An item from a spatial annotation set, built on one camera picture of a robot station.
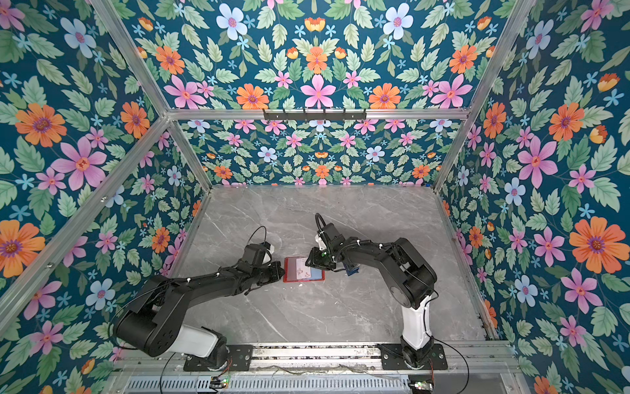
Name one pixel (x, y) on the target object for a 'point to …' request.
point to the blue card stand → (353, 272)
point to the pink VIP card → (303, 271)
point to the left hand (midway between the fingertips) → (289, 269)
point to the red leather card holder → (295, 270)
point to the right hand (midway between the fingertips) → (313, 258)
